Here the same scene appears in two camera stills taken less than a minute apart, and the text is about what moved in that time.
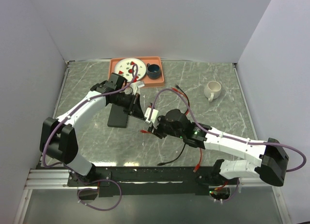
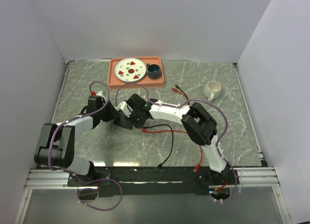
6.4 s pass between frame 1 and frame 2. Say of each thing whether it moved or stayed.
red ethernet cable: stayed
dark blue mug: stayed
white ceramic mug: stayed
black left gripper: moved
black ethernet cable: moved
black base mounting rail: stayed
